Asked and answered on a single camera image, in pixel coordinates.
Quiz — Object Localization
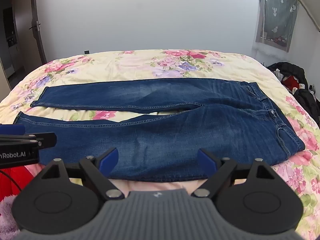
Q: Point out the pink fluffy cloth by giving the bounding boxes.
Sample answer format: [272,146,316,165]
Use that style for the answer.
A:
[0,194,22,240]

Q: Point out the floral cream blanket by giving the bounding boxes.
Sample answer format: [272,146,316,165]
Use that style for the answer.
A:
[0,49,320,240]

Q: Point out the black cable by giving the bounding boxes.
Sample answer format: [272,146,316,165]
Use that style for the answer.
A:
[0,169,25,193]

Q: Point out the black jacket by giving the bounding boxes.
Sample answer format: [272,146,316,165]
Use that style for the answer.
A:
[267,62,320,124]

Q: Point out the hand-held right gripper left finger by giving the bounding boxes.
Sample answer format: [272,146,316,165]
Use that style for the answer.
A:
[41,148,126,201]

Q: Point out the grey patterned curtain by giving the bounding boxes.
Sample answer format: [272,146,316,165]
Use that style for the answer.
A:
[252,0,300,53]

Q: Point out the brown wooden door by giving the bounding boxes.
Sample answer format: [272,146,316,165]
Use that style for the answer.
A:
[14,0,48,81]

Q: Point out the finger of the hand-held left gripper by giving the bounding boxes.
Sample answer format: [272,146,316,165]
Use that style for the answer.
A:
[0,125,26,137]
[0,132,57,148]

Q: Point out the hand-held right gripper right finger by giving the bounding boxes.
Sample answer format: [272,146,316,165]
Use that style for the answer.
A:
[191,148,278,198]

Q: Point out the red garment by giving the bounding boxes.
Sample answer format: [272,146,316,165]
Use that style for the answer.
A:
[282,75,299,91]

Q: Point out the red cloth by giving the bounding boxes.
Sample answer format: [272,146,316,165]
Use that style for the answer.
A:
[0,164,42,201]

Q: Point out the blue denim pants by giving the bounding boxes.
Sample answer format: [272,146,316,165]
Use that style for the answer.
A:
[15,78,306,182]

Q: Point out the metal door handle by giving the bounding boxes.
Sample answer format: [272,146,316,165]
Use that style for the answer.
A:
[28,21,42,32]

